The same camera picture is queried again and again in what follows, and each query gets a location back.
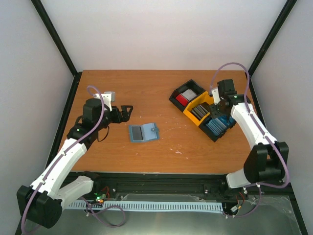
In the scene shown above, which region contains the yellow bin with dark cards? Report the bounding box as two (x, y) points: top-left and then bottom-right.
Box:
(182, 89), (214, 126)

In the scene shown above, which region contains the blue card holder wallet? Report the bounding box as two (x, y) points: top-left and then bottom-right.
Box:
(129, 123), (160, 143)

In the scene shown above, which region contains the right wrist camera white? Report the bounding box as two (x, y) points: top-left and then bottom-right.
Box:
(211, 87), (220, 105)

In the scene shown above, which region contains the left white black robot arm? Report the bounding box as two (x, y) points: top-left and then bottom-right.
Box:
(17, 97), (133, 232)

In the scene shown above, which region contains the right black frame post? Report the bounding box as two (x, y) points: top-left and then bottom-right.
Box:
(246, 0), (298, 76)

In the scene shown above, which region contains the purple cable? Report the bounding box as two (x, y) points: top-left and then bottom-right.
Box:
(210, 62), (291, 218)
(21, 85), (106, 235)

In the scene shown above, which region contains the light blue slotted cable duct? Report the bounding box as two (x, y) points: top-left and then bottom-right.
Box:
(67, 200), (224, 211)

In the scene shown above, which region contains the left black frame post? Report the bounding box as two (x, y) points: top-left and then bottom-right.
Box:
(31, 0), (83, 76)

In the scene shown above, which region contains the dark card stack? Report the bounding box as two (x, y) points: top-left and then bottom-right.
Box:
(191, 104), (209, 120)

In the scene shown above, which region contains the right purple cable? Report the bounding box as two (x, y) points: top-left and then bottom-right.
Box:
(210, 62), (291, 218)

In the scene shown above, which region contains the black bin with blue cards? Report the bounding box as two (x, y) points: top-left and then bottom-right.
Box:
(199, 115), (236, 142)

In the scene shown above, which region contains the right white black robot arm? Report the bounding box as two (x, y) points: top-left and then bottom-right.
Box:
(209, 79), (289, 188)

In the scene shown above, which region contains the white card stack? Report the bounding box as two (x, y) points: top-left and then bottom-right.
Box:
(182, 89), (197, 101)

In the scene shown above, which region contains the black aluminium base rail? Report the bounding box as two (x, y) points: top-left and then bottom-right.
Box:
(73, 172), (293, 201)

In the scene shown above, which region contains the blue card stack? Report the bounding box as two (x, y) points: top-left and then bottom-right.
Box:
(206, 116), (236, 137)

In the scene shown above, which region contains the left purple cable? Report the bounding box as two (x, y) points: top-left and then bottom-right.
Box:
(21, 85), (106, 235)

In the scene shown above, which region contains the black frame post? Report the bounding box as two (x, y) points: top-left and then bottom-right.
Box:
(31, 0), (83, 76)
(246, 0), (298, 76)

